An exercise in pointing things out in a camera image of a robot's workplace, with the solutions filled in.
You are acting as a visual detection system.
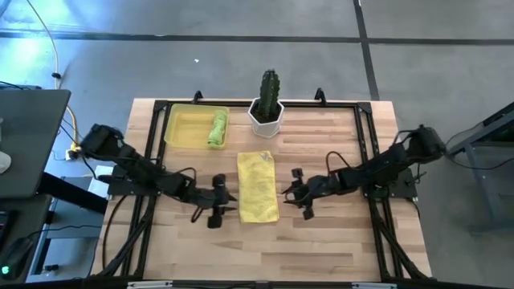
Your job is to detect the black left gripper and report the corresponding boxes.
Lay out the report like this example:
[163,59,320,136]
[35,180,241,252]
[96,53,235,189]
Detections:
[186,173,239,230]

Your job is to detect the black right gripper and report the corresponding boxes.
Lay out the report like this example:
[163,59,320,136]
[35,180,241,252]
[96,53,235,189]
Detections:
[280,167,343,221]

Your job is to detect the yellow microfiber towel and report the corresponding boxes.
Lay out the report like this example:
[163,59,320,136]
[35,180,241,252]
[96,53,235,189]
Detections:
[236,150,280,224]

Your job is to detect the green microfiber towel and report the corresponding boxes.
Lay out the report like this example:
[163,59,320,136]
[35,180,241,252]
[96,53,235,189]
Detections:
[206,109,229,147]

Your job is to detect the yellow plastic basket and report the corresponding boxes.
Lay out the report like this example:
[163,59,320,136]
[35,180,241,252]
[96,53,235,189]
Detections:
[163,103,230,151]

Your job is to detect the white plant pot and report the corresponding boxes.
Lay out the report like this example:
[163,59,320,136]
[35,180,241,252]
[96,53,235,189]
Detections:
[247,97,285,140]

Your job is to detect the green cactus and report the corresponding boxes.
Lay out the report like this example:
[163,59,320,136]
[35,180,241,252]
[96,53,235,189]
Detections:
[256,68,282,120]

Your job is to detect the white floor box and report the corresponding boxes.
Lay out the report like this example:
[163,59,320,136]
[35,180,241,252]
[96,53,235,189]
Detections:
[87,164,116,200]

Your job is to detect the black desk foot bar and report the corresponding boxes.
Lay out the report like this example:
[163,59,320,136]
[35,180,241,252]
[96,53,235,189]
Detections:
[38,171,110,214]

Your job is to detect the grey desk base shelf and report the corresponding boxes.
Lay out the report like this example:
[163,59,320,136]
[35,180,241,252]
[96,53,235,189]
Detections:
[26,198,106,278]

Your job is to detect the grey metal table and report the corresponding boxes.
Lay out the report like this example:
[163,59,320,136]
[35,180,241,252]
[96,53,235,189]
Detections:
[443,100,514,236]

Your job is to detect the black side desk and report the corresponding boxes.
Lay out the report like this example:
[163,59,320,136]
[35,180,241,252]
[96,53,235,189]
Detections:
[0,88,72,201]

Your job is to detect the black computer mouse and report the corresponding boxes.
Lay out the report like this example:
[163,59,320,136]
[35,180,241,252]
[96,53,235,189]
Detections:
[0,236,35,281]

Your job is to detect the white object on desk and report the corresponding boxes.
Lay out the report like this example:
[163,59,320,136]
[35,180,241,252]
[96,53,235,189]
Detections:
[0,149,13,175]

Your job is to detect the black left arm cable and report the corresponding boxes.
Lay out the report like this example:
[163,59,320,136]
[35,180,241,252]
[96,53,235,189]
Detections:
[172,165,206,224]

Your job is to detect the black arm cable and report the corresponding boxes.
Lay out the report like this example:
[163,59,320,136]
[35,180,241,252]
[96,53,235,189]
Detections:
[324,150,344,175]
[172,165,206,224]

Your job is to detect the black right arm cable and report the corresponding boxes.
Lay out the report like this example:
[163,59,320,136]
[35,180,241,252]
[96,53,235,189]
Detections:
[324,150,344,175]

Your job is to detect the black aluminium table frame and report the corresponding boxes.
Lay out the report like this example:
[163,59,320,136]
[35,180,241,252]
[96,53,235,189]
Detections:
[91,98,430,282]

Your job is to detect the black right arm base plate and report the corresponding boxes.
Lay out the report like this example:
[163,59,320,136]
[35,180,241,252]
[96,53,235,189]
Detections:
[359,167,419,201]

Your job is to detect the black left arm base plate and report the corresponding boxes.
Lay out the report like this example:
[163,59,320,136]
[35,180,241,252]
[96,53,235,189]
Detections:
[107,163,165,197]

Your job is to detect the silver edge bracket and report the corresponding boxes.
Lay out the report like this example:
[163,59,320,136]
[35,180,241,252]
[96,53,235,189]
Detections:
[351,281,398,289]
[126,280,174,289]

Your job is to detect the yellow extension cable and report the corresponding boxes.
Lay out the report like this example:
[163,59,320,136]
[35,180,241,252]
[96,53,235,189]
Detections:
[24,0,81,156]

